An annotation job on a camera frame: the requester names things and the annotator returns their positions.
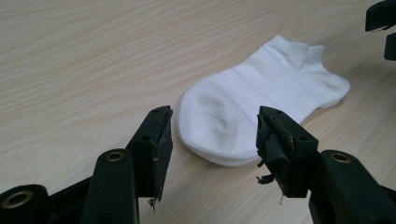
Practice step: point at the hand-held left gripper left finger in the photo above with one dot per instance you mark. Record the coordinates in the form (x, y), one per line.
(149, 155)

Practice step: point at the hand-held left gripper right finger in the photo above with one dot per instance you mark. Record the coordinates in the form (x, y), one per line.
(295, 161)

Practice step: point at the white ankle sock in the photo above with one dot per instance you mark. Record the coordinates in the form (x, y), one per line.
(249, 93)
(218, 162)

